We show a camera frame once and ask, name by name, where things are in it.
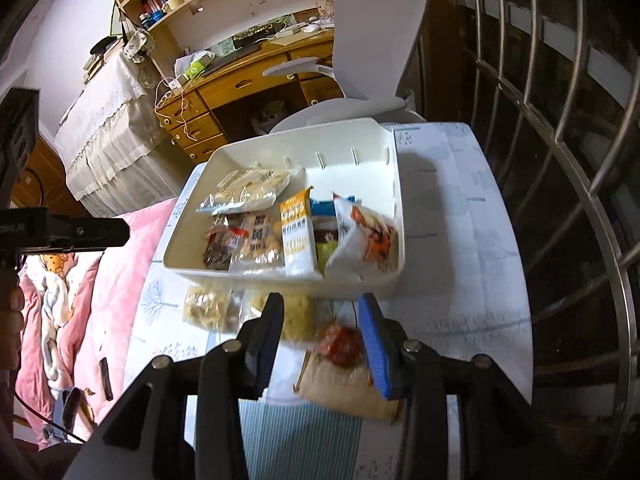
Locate clear packet pale snacks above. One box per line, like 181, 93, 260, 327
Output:
195, 162, 307, 217

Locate dark prune packet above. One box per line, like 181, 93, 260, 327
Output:
202, 224, 250, 271

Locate white charging cable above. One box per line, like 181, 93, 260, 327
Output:
154, 76, 201, 145

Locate white plastic storage box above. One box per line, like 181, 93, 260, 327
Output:
162, 117, 405, 297

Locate tree print tablecloth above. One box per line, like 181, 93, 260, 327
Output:
117, 122, 533, 480

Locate black remote control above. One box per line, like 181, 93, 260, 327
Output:
99, 357, 115, 402

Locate large milk bread packet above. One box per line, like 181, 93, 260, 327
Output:
249, 294, 333, 343

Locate white office chair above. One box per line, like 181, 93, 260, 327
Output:
262, 0, 431, 136

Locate pink quilt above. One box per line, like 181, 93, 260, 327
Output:
15, 197, 176, 448

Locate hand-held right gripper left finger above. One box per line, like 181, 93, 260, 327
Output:
62, 291, 286, 480

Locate small red candy packet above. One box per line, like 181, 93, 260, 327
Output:
317, 322, 368, 368

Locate blue striped mat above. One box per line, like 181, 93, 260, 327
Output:
240, 400, 363, 480

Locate cartoon print blanket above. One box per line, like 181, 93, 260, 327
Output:
30, 252, 101, 391

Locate orange snack packet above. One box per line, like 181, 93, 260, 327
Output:
279, 187, 319, 277

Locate blue snack packet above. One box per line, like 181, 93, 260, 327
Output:
309, 196, 341, 221

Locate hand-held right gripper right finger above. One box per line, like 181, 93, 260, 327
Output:
357, 291, 551, 480

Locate person's left hand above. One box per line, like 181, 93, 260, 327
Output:
0, 270, 25, 376

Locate clear biscuit packet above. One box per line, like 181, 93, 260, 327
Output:
229, 211, 287, 275

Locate long speckled bread packet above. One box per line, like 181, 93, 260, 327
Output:
182, 284, 243, 332

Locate white lace cloth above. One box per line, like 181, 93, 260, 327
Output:
52, 50, 186, 216

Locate green pastry packet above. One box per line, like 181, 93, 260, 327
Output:
314, 237, 342, 273

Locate floral fabric bag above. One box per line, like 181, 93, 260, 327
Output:
124, 29, 154, 64

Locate white yellow snack packet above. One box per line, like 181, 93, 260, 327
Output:
325, 192, 398, 277

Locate toast sandwich packet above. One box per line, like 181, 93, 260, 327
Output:
292, 350, 403, 425

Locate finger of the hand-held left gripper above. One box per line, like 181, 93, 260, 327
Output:
47, 212, 130, 250

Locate wooden desk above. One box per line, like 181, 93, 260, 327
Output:
152, 25, 346, 163

